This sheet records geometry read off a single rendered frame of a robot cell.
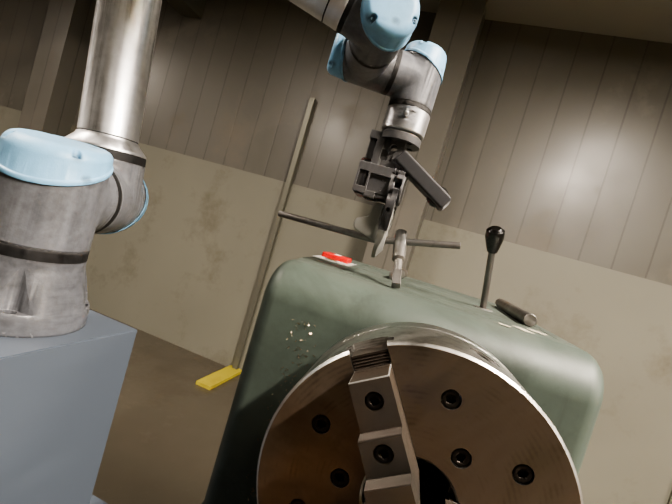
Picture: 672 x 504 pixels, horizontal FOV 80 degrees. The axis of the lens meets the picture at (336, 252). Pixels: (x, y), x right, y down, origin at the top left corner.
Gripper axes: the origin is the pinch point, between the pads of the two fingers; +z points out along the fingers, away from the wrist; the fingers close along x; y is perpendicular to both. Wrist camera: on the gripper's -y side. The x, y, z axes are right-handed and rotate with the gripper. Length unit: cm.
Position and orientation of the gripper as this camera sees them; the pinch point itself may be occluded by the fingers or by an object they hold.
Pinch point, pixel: (379, 251)
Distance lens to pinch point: 69.8
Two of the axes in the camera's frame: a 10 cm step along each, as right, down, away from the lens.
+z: -2.9, 9.6, 0.4
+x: -1.9, -0.1, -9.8
